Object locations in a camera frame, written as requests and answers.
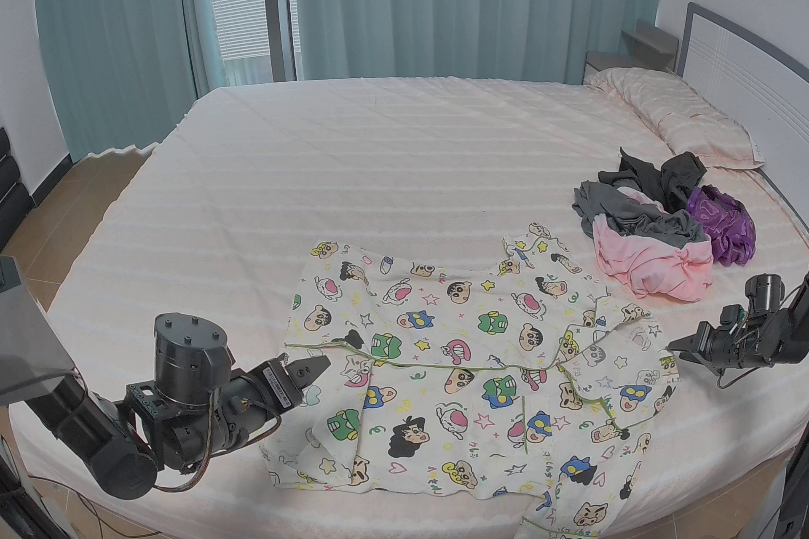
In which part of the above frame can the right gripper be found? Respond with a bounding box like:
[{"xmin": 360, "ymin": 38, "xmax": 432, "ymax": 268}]
[{"xmin": 668, "ymin": 322, "xmax": 748, "ymax": 378}]

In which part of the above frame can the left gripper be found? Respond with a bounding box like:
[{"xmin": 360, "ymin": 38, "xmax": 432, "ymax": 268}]
[{"xmin": 209, "ymin": 355, "xmax": 331, "ymax": 452}]

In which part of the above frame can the white printed pyjama top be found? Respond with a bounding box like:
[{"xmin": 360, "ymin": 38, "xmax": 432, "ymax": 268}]
[{"xmin": 259, "ymin": 221, "xmax": 678, "ymax": 539}]

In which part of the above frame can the pink garment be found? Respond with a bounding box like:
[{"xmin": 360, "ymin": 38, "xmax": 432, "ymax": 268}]
[{"xmin": 592, "ymin": 186, "xmax": 715, "ymax": 302}]

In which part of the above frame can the grey garment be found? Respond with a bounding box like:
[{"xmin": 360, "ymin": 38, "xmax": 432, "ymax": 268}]
[{"xmin": 572, "ymin": 179, "xmax": 707, "ymax": 247}]

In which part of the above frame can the purple garment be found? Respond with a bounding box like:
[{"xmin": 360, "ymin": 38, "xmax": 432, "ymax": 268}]
[{"xmin": 686, "ymin": 184, "xmax": 757, "ymax": 267}]

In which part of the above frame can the black garment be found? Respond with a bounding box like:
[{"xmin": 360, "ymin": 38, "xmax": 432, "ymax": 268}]
[{"xmin": 616, "ymin": 147, "xmax": 707, "ymax": 212}]

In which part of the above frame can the bed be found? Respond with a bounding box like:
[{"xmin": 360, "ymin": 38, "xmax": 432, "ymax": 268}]
[{"xmin": 8, "ymin": 1, "xmax": 809, "ymax": 534}]

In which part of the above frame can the cream pillow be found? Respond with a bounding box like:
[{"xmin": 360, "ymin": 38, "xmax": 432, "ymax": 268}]
[{"xmin": 584, "ymin": 67, "xmax": 767, "ymax": 171}]

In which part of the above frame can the grey bedside table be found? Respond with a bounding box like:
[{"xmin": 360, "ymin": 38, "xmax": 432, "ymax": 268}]
[{"xmin": 584, "ymin": 19, "xmax": 680, "ymax": 76}]

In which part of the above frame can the black cable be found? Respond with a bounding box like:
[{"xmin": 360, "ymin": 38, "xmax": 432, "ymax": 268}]
[{"xmin": 153, "ymin": 410, "xmax": 282, "ymax": 493}]

